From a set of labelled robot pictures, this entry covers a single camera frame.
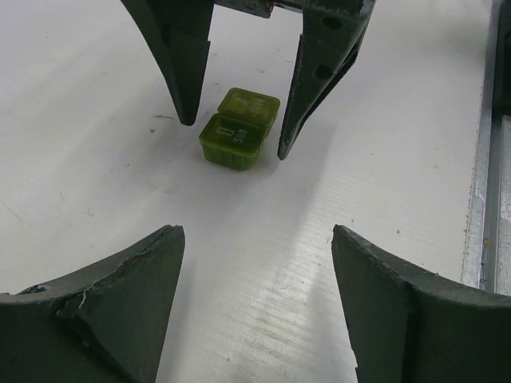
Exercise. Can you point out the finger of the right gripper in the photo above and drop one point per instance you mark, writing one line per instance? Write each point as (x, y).
(328, 46)
(176, 32)

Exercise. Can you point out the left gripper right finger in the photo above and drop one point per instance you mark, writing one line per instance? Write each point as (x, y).
(407, 324)

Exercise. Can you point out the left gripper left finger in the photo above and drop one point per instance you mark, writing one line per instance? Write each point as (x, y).
(106, 322)

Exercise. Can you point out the green pill box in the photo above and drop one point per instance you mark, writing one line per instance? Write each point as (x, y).
(234, 135)

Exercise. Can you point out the aluminium mounting rail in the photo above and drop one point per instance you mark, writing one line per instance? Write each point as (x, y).
(486, 263)

